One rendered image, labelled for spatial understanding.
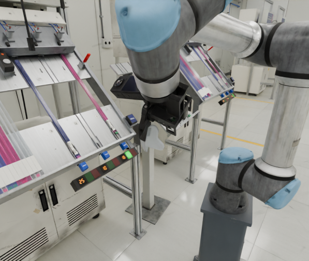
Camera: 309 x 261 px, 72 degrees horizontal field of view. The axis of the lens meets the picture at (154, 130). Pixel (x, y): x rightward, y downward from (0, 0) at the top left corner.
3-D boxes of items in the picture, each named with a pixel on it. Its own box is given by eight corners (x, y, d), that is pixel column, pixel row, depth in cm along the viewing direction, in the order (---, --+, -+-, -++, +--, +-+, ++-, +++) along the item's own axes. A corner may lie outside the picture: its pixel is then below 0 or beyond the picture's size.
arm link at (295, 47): (254, 182, 81) (292, 23, 60) (296, 205, 69) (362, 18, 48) (234, 193, 74) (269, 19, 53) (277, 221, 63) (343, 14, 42)
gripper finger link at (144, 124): (141, 144, 47) (149, 110, 42) (135, 141, 47) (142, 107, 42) (151, 135, 50) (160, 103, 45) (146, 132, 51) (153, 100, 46)
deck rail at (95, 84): (130, 140, 109) (136, 133, 105) (128, 141, 108) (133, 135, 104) (60, 38, 119) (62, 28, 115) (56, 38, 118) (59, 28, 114)
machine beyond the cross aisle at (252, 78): (282, 92, 500) (304, -1, 425) (275, 100, 440) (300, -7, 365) (225, 85, 576) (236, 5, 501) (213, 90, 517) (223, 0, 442)
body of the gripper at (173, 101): (175, 139, 45) (173, 110, 34) (141, 121, 48) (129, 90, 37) (191, 111, 47) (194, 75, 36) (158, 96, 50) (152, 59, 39)
